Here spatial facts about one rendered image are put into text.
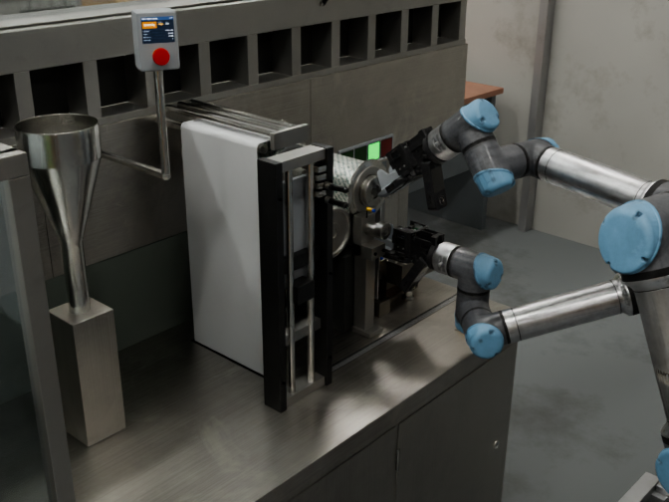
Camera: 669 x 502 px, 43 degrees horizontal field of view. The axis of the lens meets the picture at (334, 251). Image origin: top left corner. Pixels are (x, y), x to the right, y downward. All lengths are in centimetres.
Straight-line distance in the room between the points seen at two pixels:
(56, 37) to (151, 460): 84
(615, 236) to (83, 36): 110
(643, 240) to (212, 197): 89
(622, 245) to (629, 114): 335
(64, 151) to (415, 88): 141
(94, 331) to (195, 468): 32
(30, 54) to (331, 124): 92
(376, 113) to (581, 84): 255
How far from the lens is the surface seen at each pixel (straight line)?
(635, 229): 151
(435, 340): 210
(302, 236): 173
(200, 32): 203
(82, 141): 152
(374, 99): 252
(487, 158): 178
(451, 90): 283
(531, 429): 342
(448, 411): 211
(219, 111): 190
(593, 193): 176
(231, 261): 188
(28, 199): 117
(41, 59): 180
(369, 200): 200
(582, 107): 497
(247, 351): 195
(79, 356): 167
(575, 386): 373
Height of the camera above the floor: 192
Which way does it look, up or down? 23 degrees down
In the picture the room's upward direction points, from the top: straight up
